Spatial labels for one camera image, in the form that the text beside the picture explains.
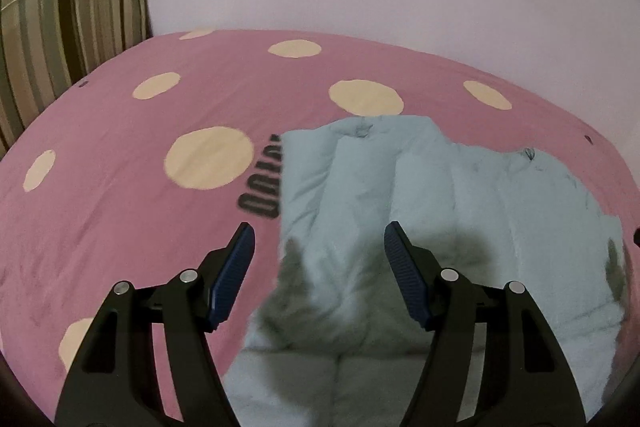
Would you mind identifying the light blue puffer jacket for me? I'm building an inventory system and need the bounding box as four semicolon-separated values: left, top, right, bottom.
221;114;633;427

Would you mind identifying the pink polka-dot bed sheet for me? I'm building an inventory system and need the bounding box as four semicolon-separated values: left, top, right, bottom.
1;30;639;426

